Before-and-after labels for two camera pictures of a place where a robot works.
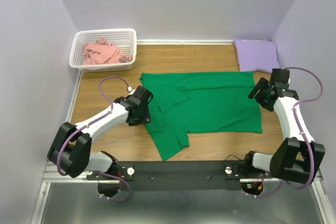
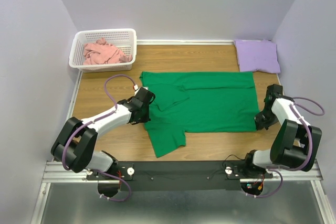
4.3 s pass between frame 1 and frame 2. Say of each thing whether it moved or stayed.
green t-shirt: stayed
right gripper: moved
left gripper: stayed
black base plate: stayed
